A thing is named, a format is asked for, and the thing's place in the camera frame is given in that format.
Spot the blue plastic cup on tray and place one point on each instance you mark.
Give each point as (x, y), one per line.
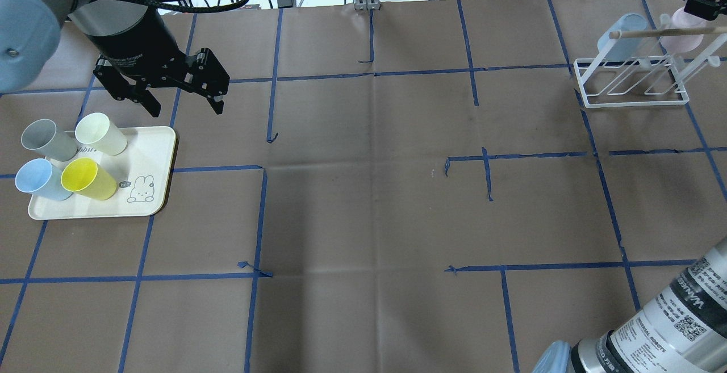
(41, 178)

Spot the white wire cup rack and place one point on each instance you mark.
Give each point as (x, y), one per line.
(640, 66)

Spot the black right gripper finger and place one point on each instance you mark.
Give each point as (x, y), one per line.
(705, 9)

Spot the pale green plastic cup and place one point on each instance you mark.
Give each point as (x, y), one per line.
(99, 132)

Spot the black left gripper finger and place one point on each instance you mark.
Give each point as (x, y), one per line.
(214, 93)
(141, 95)

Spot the yellow plastic cup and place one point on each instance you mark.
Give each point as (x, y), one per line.
(84, 176)

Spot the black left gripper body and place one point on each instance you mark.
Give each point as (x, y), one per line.
(138, 48)

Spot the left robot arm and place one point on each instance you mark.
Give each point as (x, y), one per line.
(31, 29)

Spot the cream plastic tray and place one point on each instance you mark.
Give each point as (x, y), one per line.
(142, 173)

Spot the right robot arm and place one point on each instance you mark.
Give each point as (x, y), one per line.
(681, 329)

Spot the grey plastic cup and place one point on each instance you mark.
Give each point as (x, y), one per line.
(44, 137)

